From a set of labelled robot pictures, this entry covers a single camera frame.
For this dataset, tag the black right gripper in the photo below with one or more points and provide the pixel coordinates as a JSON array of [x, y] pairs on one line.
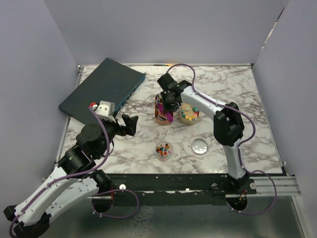
[[167, 107]]

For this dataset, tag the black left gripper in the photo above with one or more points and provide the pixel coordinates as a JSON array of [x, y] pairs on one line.
[[131, 125]]

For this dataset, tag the purple plastic scoop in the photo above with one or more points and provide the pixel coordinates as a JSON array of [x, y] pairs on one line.
[[168, 115]]

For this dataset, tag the pink tray of lollipops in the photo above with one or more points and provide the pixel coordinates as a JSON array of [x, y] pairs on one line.
[[159, 118]]

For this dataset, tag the beige tray of star candies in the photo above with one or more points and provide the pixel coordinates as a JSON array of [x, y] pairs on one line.
[[189, 114]]

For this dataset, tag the silver round jar lid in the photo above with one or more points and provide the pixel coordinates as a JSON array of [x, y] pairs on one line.
[[199, 146]]

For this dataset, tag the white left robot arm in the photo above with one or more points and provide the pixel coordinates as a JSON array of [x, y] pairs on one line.
[[75, 178]]

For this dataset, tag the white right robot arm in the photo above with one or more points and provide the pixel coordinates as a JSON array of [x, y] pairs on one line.
[[227, 122]]

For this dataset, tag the clear plastic jar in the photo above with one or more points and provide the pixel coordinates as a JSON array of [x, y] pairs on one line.
[[164, 150]]

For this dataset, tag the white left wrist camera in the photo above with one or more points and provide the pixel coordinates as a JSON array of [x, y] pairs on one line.
[[105, 110]]

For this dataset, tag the dark teal network switch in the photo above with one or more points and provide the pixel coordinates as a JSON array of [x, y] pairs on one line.
[[110, 82]]

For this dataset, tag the black mounting rail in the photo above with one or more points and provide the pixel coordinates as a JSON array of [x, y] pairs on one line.
[[176, 189]]

